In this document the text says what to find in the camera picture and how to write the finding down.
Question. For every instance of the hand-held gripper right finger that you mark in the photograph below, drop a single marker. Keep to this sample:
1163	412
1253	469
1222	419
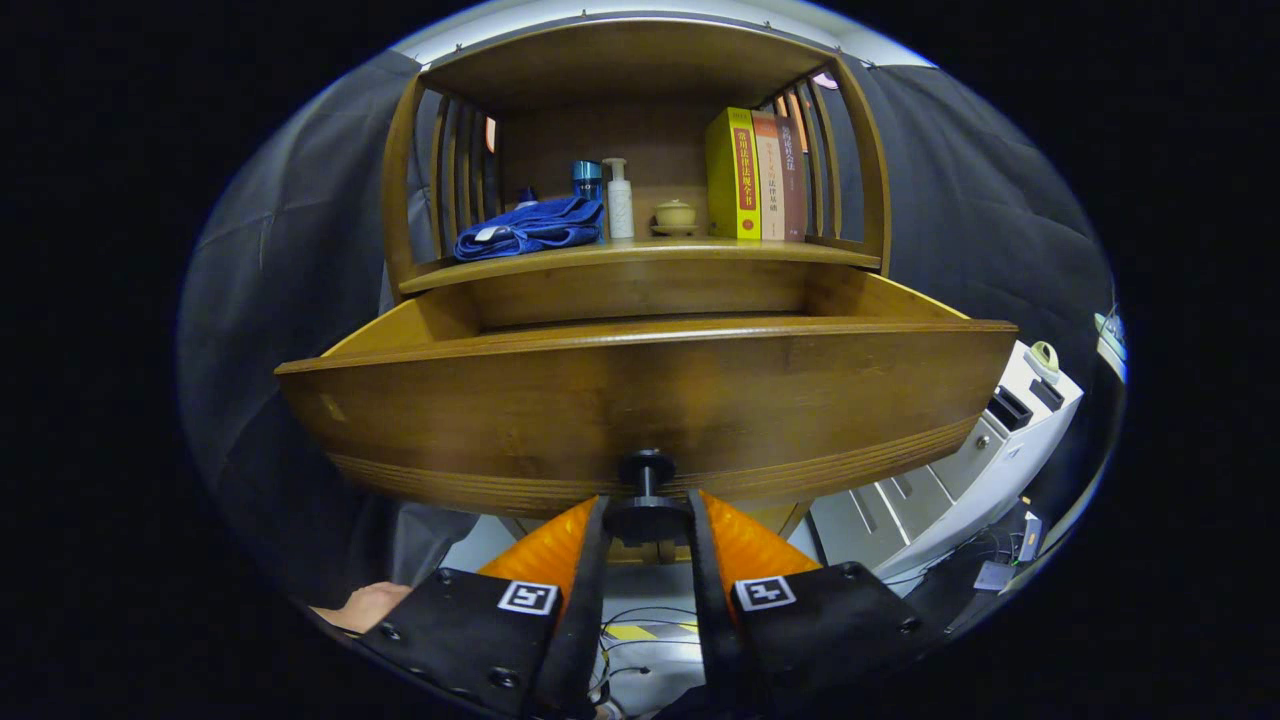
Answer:
712	620

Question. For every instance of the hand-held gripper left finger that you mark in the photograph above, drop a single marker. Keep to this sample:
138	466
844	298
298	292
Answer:
585	620

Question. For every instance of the wooden drawer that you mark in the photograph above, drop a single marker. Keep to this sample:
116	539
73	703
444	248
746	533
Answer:
650	400

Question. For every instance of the white side cabinet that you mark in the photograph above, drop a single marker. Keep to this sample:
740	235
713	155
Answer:
960	480

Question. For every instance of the wooden cabinet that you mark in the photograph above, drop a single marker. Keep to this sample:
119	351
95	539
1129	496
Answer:
620	60

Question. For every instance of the small white box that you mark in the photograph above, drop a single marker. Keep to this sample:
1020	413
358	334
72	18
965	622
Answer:
1031	537

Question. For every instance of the small black box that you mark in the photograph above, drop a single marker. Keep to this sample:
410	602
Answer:
1047	394
1010	408

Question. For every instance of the beige saucer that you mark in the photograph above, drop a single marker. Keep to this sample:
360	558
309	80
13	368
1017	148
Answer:
675	230

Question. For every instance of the blue folded towel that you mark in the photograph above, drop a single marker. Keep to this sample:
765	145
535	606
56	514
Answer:
530	230

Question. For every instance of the beige lidded tea bowl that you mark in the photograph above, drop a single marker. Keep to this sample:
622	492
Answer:
675	213

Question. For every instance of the white pump bottle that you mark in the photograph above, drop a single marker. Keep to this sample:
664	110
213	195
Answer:
620	210

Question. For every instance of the pale green tape dispenser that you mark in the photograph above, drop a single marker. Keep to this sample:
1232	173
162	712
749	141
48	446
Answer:
1042	360

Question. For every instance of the small white bottle blue cap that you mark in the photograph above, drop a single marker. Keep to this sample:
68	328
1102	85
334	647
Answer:
527	197

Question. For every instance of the orange white book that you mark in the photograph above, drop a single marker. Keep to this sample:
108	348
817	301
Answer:
768	190

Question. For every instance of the brown book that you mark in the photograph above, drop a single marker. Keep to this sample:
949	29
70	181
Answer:
793	190

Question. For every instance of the blue translucent bottle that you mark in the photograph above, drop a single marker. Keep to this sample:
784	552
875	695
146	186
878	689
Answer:
587	180

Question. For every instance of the thick yellow book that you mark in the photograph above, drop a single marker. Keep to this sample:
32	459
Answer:
730	170

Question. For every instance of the white plastic device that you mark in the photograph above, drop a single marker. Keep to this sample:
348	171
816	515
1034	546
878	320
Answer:
1112	345

